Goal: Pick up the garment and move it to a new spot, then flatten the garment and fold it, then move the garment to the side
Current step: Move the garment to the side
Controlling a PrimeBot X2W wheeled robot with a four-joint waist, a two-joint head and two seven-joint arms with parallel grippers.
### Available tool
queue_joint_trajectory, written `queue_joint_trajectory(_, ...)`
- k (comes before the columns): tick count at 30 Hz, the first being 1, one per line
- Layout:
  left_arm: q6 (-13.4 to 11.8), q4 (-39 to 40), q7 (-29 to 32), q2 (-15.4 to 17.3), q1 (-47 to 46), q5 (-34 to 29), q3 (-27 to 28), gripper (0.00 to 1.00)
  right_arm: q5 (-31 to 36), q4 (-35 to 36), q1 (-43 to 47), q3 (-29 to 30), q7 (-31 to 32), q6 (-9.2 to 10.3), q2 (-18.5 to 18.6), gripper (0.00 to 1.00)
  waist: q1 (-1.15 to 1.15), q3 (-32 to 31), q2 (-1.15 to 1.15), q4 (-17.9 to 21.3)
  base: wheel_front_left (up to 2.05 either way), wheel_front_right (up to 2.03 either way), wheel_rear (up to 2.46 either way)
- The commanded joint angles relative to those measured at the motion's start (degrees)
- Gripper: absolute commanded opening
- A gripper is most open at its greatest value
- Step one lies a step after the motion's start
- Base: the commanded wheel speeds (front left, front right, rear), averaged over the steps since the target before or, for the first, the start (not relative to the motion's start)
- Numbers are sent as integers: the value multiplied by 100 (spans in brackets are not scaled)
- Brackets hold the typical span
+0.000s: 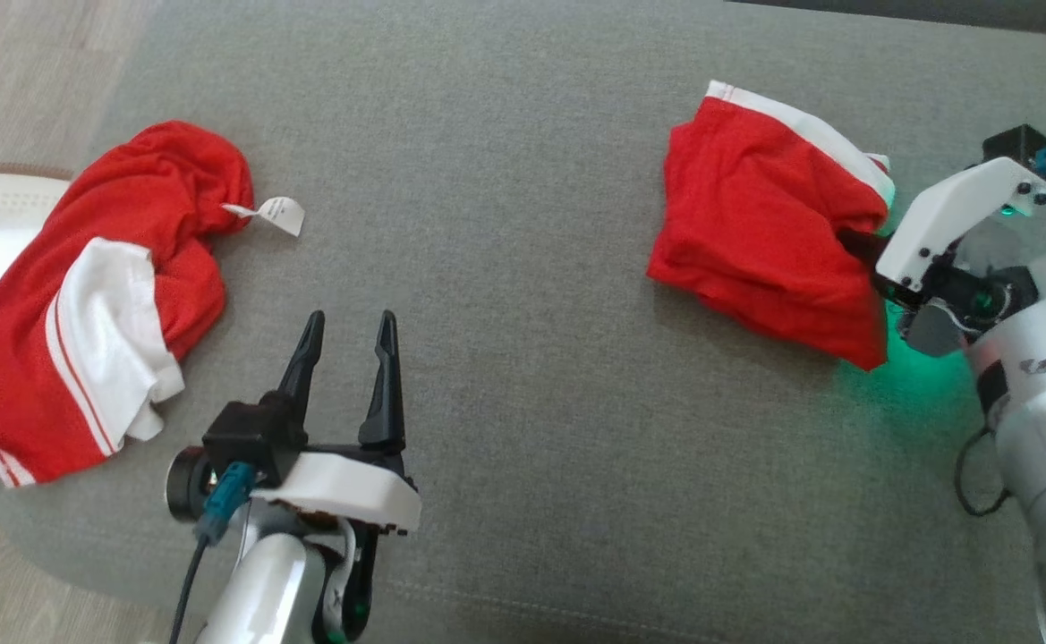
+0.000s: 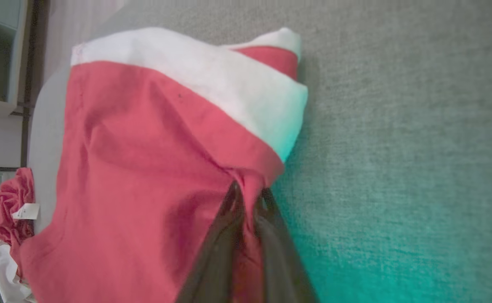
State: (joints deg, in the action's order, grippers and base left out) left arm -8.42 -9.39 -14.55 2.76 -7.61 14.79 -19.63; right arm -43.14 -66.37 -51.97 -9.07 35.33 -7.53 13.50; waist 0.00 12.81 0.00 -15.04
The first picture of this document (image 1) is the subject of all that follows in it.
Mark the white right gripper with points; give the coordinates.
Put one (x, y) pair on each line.
(943, 224)

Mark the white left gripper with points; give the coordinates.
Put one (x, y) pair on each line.
(352, 492)

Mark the red shorts with white trim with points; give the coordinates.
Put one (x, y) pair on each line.
(755, 206)

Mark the red jersey number 23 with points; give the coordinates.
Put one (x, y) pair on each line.
(147, 197)

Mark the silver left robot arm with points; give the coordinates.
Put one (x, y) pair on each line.
(272, 581)

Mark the grey sofa seat cushion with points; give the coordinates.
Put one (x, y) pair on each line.
(505, 224)

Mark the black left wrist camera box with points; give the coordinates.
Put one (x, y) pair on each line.
(250, 434)

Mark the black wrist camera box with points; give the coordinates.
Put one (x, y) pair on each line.
(1015, 145)
(250, 434)

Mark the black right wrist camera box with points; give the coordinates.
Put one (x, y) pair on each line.
(1015, 145)

